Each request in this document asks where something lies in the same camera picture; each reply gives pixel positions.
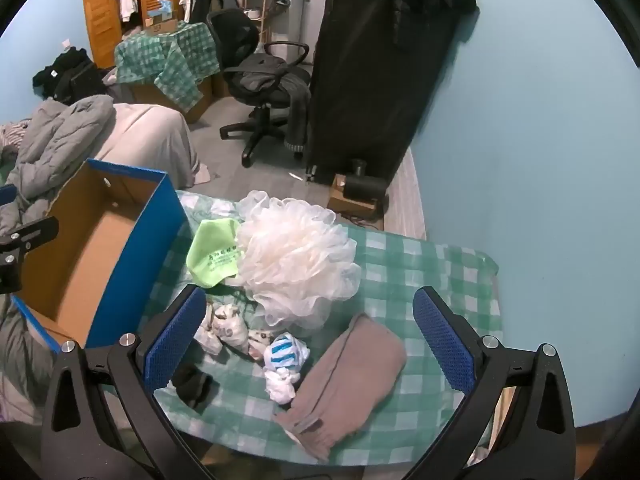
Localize green checkered cloth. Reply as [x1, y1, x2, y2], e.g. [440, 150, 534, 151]
[115, 22, 221, 113]

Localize light green cloth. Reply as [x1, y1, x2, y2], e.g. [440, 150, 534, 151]
[186, 217, 243, 288]

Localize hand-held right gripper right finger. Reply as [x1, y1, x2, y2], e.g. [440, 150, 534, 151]
[400, 286, 576, 480]

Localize white mesh bath loofah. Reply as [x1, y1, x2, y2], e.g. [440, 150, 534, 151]
[235, 191, 362, 331]

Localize white blue striped sock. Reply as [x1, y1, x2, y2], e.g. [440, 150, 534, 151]
[263, 332, 312, 371]

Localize wooden slatted door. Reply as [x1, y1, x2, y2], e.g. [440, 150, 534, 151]
[81, 0, 181, 68]

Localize blue cardboard box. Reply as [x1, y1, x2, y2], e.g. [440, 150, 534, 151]
[10, 159, 188, 356]

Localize black sock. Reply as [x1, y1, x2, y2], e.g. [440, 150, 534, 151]
[171, 362, 221, 413]

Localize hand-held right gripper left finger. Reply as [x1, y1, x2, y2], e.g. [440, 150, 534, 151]
[40, 284, 221, 480]

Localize open cardboard box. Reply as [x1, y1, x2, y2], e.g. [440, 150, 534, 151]
[145, 14, 178, 34]

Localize black office chair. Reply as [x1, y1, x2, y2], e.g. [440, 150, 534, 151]
[206, 10, 312, 168]

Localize taupe knit cloth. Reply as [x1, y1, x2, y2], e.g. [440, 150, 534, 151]
[272, 312, 408, 463]

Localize black clothes pile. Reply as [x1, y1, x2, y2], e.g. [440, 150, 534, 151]
[32, 47, 108, 106]

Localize grey cloth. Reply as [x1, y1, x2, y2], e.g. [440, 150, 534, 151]
[0, 295, 56, 423]

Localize dark hanging clothes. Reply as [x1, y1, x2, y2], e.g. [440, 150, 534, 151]
[187, 0, 236, 26]

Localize dark grey pants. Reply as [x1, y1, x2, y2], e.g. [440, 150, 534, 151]
[240, 70, 311, 153]

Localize large brown cardboard box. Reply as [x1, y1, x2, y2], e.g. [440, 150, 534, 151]
[127, 77, 213, 123]

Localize black fabric wardrobe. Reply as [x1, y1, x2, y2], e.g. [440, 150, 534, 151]
[306, 0, 461, 186]

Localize white door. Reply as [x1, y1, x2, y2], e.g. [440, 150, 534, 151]
[287, 0, 328, 66]

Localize green checkered tablecloth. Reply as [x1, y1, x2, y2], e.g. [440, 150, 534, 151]
[135, 190, 503, 466]

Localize grey quilted jacket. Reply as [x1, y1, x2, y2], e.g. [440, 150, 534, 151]
[0, 95, 116, 233]

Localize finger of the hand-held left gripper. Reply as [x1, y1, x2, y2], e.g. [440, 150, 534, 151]
[0, 216, 59, 295]

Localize white patterned sock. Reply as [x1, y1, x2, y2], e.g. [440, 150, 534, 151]
[212, 302, 249, 356]
[248, 329, 273, 361]
[194, 305, 221, 353]

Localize small brown cardboard box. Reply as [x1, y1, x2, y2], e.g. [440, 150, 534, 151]
[327, 174, 378, 218]

